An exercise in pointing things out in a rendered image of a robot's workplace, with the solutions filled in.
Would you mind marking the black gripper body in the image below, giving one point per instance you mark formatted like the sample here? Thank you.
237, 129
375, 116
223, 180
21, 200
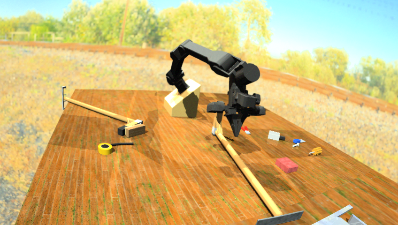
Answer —
214, 107

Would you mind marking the pink cube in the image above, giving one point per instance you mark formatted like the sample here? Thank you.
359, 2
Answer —
286, 165

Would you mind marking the yellow ring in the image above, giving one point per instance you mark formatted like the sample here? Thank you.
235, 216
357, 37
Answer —
105, 148

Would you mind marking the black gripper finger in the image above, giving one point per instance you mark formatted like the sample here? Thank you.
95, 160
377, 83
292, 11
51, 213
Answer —
240, 121
232, 119

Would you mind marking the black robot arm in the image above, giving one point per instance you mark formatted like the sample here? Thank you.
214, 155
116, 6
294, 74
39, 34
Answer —
222, 63

